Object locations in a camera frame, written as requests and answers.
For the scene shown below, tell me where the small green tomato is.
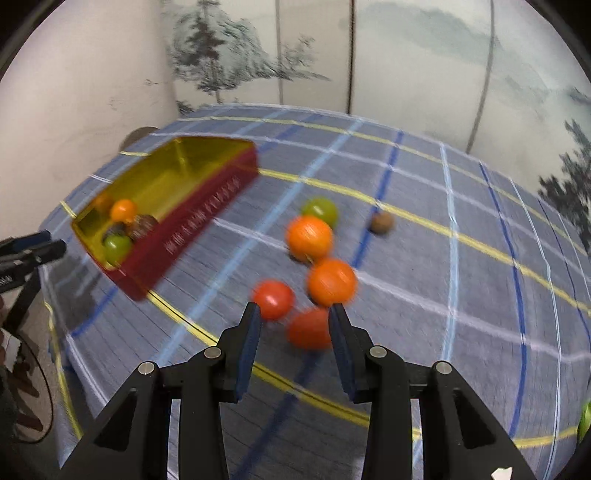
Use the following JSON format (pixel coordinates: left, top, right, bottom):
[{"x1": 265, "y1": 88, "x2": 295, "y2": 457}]
[{"x1": 301, "y1": 197, "x2": 339, "y2": 228}]

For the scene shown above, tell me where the small light brown fruit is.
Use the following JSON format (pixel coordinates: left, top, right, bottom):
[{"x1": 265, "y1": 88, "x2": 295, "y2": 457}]
[{"x1": 369, "y1": 212, "x2": 395, "y2": 236}]

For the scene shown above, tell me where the orange tangerine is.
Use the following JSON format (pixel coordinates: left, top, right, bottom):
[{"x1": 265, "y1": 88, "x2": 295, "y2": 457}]
[
  {"x1": 307, "y1": 258, "x2": 358, "y2": 308},
  {"x1": 285, "y1": 216, "x2": 334, "y2": 261}
]

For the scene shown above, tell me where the yellow-orange tomato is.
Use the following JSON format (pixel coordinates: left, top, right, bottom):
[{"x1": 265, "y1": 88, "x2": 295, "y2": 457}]
[{"x1": 110, "y1": 198, "x2": 138, "y2": 222}]

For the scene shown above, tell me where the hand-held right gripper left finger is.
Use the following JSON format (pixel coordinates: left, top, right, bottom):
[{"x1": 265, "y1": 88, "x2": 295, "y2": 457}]
[{"x1": 58, "y1": 302, "x2": 263, "y2": 480}]

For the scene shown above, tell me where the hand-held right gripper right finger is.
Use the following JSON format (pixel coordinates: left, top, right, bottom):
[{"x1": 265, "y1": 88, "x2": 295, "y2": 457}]
[{"x1": 327, "y1": 303, "x2": 539, "y2": 480}]

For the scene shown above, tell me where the painted folding screen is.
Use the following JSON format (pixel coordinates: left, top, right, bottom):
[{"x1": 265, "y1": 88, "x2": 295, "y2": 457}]
[{"x1": 159, "y1": 0, "x2": 591, "y2": 232}]

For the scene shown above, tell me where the large green tomato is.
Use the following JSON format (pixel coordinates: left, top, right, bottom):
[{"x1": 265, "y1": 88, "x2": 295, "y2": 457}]
[{"x1": 102, "y1": 234, "x2": 134, "y2": 265}]

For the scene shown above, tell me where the red tomato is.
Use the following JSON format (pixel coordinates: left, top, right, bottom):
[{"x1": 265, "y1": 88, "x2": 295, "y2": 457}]
[
  {"x1": 252, "y1": 280, "x2": 296, "y2": 321},
  {"x1": 287, "y1": 308, "x2": 334, "y2": 350}
]

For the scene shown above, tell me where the blue plaid tablecloth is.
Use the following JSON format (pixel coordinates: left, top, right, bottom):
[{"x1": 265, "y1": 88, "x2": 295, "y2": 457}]
[{"x1": 39, "y1": 104, "x2": 591, "y2": 480}]

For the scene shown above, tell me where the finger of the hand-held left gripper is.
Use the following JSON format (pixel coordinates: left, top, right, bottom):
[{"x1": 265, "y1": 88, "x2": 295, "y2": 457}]
[
  {"x1": 0, "y1": 231, "x2": 51, "y2": 254},
  {"x1": 0, "y1": 239, "x2": 66, "y2": 278}
]

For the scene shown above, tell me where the green plastic packet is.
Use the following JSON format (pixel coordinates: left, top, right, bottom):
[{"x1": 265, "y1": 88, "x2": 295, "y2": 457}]
[{"x1": 576, "y1": 401, "x2": 591, "y2": 444}]

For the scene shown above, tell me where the red and gold tin box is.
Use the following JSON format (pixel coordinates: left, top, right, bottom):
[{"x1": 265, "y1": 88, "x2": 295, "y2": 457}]
[{"x1": 71, "y1": 136, "x2": 258, "y2": 303}]

